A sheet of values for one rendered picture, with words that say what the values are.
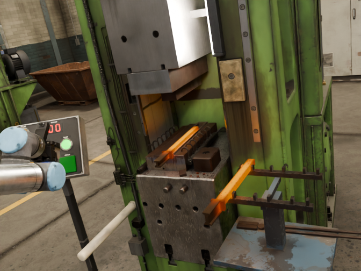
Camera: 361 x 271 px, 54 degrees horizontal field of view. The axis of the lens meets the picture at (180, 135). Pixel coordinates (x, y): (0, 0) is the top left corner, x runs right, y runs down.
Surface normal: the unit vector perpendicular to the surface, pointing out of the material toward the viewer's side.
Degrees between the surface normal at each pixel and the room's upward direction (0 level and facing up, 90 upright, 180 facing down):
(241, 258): 0
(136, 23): 90
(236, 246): 0
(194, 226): 90
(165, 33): 90
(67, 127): 60
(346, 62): 90
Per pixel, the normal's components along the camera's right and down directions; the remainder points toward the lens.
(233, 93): -0.42, 0.36
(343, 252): -0.17, -0.93
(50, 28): 0.81, 0.05
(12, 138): -0.08, -0.27
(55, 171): 0.96, -0.04
